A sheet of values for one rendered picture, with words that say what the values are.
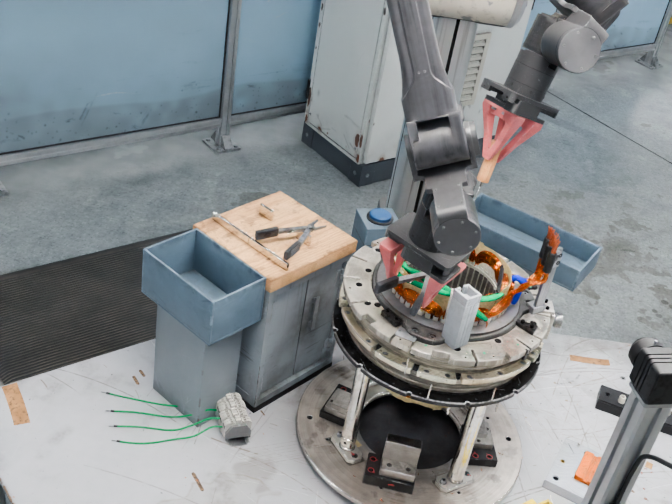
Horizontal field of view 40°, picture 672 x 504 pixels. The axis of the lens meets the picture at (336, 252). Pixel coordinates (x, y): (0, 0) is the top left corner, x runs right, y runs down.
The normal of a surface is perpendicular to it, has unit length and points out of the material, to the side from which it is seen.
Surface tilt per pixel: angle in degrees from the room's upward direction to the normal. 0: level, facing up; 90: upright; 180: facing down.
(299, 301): 90
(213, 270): 90
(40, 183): 0
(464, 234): 94
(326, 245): 0
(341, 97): 95
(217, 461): 0
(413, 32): 74
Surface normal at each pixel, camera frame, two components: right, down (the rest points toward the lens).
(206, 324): -0.68, 0.33
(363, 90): -0.81, 0.22
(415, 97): -0.10, 0.29
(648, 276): 0.15, -0.82
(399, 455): -0.17, 0.53
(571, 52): 0.17, 0.37
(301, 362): 0.72, 0.48
